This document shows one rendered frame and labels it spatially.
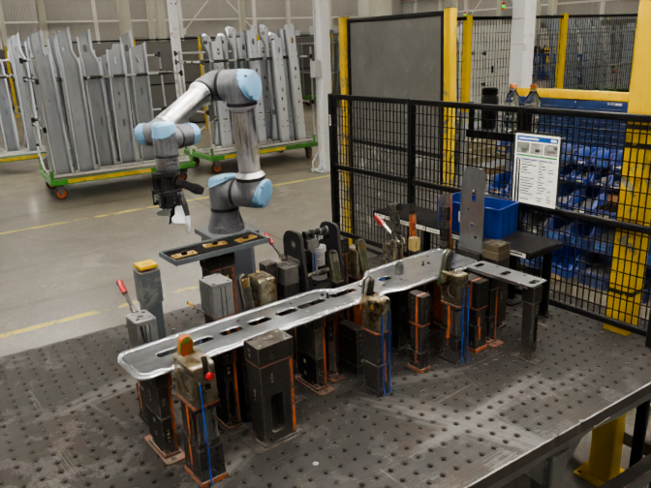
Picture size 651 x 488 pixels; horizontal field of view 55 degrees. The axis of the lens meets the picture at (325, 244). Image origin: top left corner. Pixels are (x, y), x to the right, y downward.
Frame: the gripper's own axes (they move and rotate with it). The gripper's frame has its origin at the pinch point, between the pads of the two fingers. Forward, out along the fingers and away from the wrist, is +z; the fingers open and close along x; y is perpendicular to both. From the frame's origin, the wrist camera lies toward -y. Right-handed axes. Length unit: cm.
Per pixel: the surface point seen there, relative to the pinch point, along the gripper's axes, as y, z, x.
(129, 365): 34, 26, 32
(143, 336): 24.3, 24.3, 20.3
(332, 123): -136, -14, -91
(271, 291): -21.1, 22.5, 20.4
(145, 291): 15.6, 17.8, 2.4
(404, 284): -64, 25, 41
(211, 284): 0.0, 14.4, 19.0
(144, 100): -258, 11, -674
